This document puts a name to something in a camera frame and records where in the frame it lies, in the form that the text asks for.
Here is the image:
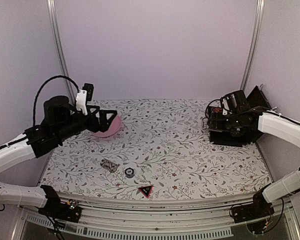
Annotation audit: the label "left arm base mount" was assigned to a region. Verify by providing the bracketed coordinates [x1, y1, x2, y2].
[38, 185, 82, 223]

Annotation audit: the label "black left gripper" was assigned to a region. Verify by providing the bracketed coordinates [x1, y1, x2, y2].
[55, 105, 118, 142]

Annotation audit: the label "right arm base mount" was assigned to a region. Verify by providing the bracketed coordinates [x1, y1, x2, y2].
[229, 192, 275, 223]

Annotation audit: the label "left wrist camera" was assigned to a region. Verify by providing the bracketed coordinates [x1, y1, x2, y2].
[75, 83, 94, 116]

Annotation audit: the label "aluminium frame post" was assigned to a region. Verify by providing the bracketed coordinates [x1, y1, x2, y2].
[46, 0, 76, 104]
[240, 0, 265, 92]

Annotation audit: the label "left aluminium frame post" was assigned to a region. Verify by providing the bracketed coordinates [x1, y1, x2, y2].
[46, 0, 76, 104]

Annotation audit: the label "black red triangle button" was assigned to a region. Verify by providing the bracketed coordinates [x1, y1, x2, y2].
[138, 185, 153, 199]

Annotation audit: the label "black poker set case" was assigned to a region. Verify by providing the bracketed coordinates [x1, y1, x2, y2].
[202, 86, 272, 147]

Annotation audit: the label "metal front rail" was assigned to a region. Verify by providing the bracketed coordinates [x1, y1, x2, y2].
[11, 193, 300, 240]

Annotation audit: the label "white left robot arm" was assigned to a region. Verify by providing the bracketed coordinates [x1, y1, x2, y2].
[0, 95, 118, 217]

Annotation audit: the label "right aluminium frame post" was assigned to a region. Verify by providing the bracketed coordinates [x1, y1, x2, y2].
[240, 0, 265, 92]

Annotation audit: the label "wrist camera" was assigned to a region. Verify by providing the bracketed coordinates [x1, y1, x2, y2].
[75, 83, 94, 116]
[220, 90, 251, 115]

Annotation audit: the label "pink saucer plate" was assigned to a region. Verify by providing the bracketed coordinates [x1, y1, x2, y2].
[91, 115, 122, 138]

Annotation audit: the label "floral table mat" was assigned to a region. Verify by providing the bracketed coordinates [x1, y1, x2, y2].
[41, 99, 272, 201]

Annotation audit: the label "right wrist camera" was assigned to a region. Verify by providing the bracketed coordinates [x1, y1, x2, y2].
[220, 90, 251, 115]

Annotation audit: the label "grey orange chip stack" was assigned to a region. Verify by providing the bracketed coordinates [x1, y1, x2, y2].
[100, 158, 120, 173]

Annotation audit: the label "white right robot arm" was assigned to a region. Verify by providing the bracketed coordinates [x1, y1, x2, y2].
[205, 106, 300, 221]

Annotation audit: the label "chip rows in case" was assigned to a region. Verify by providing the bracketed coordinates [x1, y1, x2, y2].
[210, 107, 223, 113]

